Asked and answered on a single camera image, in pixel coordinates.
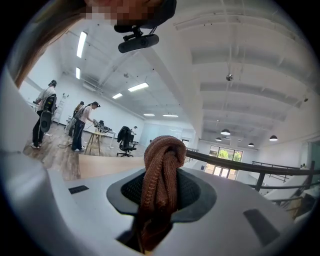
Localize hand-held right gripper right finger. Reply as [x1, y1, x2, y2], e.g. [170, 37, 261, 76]
[152, 166, 301, 256]

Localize group of ceiling strip lights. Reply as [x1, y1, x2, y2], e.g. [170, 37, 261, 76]
[75, 31, 179, 118]

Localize large paned window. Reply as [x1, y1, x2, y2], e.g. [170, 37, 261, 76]
[204, 145, 244, 181]

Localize brown wiping cloth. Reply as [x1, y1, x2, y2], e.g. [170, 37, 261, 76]
[135, 134, 187, 254]

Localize person's head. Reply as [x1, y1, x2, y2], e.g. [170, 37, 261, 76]
[83, 0, 167, 26]

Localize round yellow side table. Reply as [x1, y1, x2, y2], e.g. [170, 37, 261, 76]
[84, 131, 107, 157]

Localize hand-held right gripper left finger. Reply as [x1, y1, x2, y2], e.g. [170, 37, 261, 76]
[63, 167, 151, 256]

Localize black office chair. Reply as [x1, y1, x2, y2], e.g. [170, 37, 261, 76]
[116, 125, 139, 158]

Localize black head-worn camera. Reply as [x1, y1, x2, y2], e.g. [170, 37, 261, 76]
[113, 0, 178, 54]

